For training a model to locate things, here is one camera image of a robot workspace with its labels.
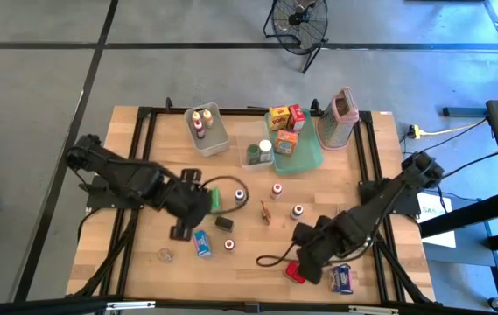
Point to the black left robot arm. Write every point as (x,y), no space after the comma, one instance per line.
(117,172)

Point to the yellow Corn Pops box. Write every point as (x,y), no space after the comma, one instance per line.
(279,117)

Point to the white-lid spice jar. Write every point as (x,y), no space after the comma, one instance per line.
(265,146)

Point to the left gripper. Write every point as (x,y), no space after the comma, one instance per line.
(187,203)

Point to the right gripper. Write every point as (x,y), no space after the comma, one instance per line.
(312,254)

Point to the white paper sheet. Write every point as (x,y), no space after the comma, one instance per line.
(439,207)

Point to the green-lid spice jar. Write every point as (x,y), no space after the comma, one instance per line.
(253,153)

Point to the small red box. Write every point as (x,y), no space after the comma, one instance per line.
(291,272)

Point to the blue food colouring bottle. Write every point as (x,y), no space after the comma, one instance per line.
(240,195)

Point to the small clear glass jar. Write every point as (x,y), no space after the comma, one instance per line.
(165,255)

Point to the black caster wheel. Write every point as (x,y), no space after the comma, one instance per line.
(495,304)

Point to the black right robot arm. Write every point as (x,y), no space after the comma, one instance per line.
(388,192)

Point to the green Apple Jacks box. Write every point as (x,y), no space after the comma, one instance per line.
(216,199)

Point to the orange Mini Wheats box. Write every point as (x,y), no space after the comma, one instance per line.
(286,142)

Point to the dark blue cereal box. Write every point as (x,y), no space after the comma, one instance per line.
(341,280)

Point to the dark red food colouring bottle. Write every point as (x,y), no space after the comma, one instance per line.
(229,244)

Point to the blue Rice Krispies box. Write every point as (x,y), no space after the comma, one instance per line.
(202,243)

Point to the yellow food colouring bottle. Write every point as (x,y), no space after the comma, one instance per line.
(195,116)

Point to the red cereal box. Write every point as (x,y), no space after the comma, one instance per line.
(296,118)

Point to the teal plastic tray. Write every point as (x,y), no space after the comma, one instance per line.
(307,153)

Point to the black metal beam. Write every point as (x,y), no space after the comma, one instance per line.
(472,214)

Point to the clear plastic container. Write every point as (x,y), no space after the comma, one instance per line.
(244,140)

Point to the grey plastic bin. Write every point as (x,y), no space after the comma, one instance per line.
(215,140)

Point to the black aluminium table frame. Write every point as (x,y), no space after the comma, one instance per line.
(240,111)

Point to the black floor fan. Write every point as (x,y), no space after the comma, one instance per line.
(299,19)

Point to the pink food colouring bottle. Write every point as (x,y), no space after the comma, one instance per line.
(276,190)

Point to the blue metal bar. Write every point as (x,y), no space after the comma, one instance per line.
(463,112)

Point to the dark green small box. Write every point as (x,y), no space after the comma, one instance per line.
(224,223)

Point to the black camera gantry beam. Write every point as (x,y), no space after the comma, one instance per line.
(56,306)

